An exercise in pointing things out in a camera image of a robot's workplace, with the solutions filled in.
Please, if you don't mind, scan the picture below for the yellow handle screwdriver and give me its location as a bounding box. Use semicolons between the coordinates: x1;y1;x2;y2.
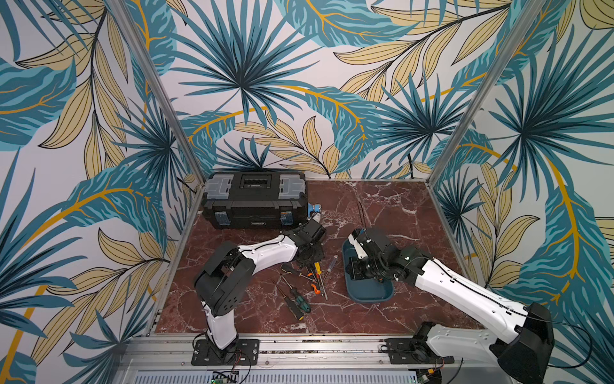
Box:
314;262;328;301

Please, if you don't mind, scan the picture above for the green black screwdriver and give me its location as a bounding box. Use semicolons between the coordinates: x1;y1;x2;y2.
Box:
281;275;311;314

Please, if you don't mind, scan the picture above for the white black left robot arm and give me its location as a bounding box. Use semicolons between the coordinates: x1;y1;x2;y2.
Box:
194;213;326;355

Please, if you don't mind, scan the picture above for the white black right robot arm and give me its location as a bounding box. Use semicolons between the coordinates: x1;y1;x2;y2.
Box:
342;228;555;383

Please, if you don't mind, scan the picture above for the teal plastic storage tray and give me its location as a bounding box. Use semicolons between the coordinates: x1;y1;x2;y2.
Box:
342;240;394;304

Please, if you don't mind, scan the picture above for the grey clear screwdriver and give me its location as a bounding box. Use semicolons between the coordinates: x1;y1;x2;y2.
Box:
323;255;338;279

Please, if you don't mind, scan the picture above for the small blue white toy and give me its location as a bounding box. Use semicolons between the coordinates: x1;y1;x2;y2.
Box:
308;203;321;218

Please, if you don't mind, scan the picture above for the black plastic toolbox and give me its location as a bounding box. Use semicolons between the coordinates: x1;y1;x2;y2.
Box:
201;171;309;230

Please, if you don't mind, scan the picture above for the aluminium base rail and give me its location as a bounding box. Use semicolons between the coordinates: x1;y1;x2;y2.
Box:
113;334;512;383

